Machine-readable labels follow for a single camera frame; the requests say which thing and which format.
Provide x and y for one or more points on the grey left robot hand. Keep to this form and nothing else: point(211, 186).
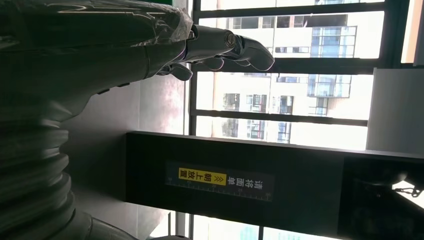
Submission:
point(82, 49)

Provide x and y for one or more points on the black inbound scanner machine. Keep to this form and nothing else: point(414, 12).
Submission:
point(298, 182)

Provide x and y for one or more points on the black yellow label sticker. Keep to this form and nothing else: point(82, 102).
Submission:
point(218, 180)

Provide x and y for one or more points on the building outside window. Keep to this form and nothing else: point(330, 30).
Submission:
point(291, 36)

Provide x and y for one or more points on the dark window frame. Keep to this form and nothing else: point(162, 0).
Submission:
point(298, 64)

